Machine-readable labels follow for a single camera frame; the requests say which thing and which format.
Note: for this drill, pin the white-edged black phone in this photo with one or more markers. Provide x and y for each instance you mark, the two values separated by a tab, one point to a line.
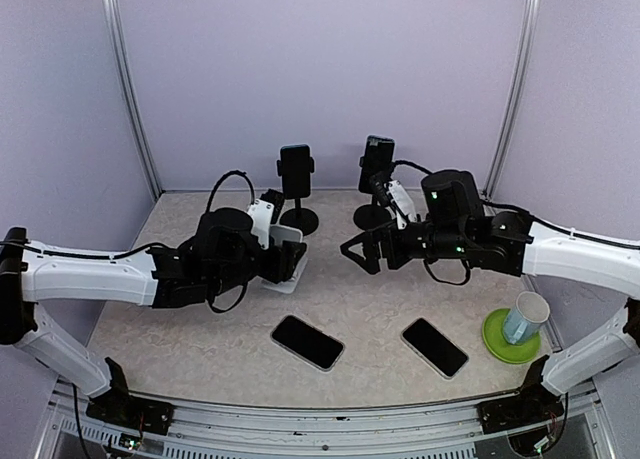
435	348

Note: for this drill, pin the right aluminium frame post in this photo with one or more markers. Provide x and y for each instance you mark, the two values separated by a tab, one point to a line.
522	60

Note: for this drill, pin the blue-edged black phone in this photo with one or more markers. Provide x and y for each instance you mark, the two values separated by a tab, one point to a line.
378	155

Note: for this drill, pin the green plate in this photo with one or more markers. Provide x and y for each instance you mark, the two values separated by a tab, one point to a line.
496	344

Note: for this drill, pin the light blue cup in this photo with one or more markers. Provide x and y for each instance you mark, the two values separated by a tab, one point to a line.
527	316

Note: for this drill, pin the clear-case black phone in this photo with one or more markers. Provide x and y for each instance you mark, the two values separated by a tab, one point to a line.
307	342

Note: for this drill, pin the black round-base phone stand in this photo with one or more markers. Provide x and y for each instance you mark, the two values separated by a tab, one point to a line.
372	215

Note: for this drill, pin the silver folding phone stand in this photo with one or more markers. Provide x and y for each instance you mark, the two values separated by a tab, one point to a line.
279	234

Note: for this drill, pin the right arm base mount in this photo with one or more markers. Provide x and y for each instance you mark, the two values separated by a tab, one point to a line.
517	411

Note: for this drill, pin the aluminium front rail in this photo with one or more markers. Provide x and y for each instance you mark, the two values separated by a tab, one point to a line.
449	429

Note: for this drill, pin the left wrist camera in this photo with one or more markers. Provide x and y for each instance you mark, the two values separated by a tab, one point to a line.
264	212

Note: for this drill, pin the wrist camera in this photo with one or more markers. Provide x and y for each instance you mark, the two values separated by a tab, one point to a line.
264	212
390	193

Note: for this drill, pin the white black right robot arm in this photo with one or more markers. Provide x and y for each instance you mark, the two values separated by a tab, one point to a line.
512	242

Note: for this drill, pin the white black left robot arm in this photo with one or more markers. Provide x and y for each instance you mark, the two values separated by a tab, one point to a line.
229	249

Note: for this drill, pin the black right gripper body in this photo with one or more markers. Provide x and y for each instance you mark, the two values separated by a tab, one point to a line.
399	255

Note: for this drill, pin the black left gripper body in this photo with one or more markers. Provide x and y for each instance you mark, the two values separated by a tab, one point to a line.
272	272

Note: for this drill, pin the left aluminium frame post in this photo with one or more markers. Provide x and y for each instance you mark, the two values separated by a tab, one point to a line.
118	41

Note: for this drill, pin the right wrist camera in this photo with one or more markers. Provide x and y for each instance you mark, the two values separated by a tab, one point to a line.
390	193

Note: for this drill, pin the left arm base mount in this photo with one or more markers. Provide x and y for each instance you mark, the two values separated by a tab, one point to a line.
132	412

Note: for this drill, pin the teal-edged black phone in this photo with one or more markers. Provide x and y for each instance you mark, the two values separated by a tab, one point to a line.
295	167

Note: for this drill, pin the aluminium frame post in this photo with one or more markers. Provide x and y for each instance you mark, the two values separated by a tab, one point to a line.
118	41
522	60

